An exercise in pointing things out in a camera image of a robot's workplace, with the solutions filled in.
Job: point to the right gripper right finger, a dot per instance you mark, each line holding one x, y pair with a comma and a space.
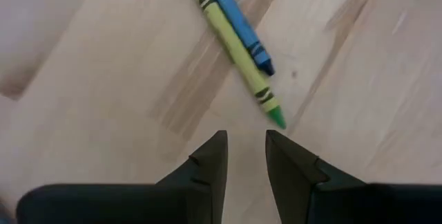
310, 200

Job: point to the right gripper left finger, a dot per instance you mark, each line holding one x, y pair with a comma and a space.
155, 203

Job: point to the green crayon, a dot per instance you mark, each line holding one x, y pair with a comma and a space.
235, 47

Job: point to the blue crayon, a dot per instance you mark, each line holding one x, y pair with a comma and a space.
238, 23

